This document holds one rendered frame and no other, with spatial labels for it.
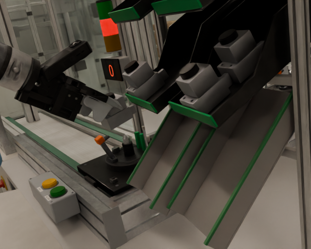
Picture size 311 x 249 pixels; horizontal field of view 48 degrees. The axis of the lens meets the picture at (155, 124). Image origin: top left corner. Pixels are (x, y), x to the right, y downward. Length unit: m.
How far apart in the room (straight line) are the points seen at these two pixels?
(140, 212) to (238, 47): 0.47
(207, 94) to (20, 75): 0.34
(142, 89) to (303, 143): 0.30
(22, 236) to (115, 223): 0.30
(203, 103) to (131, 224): 0.42
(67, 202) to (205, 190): 0.40
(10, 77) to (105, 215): 0.36
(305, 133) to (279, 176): 0.50
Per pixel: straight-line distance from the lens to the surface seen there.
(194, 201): 0.66
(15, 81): 0.68
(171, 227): 0.87
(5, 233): 1.08
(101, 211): 0.80
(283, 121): 0.56
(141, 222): 0.87
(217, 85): 0.53
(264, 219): 0.87
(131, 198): 0.82
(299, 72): 0.53
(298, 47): 0.52
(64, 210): 0.93
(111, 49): 1.12
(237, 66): 0.55
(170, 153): 0.75
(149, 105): 0.61
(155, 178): 0.75
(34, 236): 1.01
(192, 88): 0.51
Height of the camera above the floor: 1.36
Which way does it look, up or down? 18 degrees down
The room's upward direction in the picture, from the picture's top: 11 degrees counter-clockwise
